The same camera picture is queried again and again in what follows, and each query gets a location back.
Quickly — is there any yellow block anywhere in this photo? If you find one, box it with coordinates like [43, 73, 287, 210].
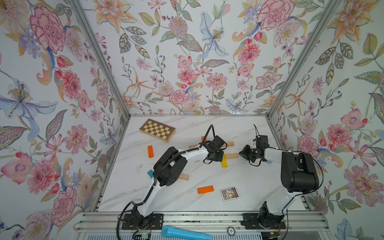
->
[221, 156, 228, 168]

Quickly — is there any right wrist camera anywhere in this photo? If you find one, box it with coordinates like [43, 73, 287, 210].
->
[255, 135, 270, 149]

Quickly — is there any orange block front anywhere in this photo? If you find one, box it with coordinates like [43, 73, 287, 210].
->
[198, 186, 214, 195]

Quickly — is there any playing card box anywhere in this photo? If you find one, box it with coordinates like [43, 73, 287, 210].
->
[220, 187, 239, 202]

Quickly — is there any aluminium front rail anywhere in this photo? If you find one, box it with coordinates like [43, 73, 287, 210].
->
[74, 211, 330, 233]

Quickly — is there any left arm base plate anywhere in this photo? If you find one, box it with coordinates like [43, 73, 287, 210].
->
[121, 214, 164, 230]

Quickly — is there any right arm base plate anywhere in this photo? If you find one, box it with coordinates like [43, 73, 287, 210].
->
[241, 213, 287, 231]

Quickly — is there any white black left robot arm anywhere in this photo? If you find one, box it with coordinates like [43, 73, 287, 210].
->
[128, 136, 228, 228]

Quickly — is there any black corrugated cable hose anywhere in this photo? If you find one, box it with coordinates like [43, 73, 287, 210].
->
[116, 124, 216, 240]

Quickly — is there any teal block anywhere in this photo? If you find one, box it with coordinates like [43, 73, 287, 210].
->
[148, 170, 154, 178]

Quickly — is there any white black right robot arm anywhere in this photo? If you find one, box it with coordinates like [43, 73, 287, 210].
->
[239, 135, 321, 229]

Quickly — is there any wooden folding chessboard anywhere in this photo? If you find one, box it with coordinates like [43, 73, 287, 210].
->
[139, 119, 176, 143]

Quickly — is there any blue microphone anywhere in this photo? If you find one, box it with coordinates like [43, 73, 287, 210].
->
[161, 226, 212, 240]

